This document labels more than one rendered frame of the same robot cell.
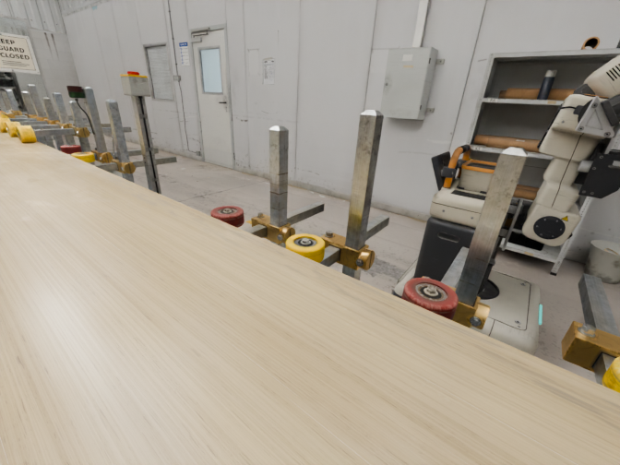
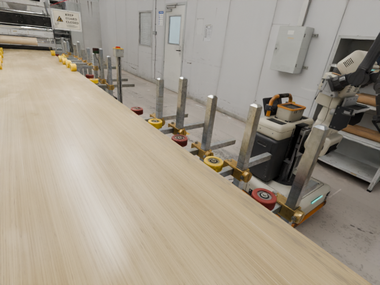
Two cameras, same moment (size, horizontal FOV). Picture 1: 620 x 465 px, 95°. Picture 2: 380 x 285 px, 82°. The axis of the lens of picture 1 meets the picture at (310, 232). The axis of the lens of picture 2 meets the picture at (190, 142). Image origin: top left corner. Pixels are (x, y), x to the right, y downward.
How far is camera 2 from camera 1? 0.77 m
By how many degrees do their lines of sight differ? 13
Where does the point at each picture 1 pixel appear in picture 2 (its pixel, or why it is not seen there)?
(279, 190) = (158, 103)
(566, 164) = (327, 110)
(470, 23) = (337, 11)
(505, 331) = not seen: hidden behind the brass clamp
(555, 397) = (182, 156)
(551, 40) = not seen: outside the picture
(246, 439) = (109, 146)
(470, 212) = (272, 130)
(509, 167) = (209, 101)
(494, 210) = (207, 115)
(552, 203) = not seen: hidden behind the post
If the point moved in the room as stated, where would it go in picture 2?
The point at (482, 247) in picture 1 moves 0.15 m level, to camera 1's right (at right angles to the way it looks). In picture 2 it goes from (205, 128) to (235, 134)
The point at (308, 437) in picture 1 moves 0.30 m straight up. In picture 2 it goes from (121, 148) to (117, 75)
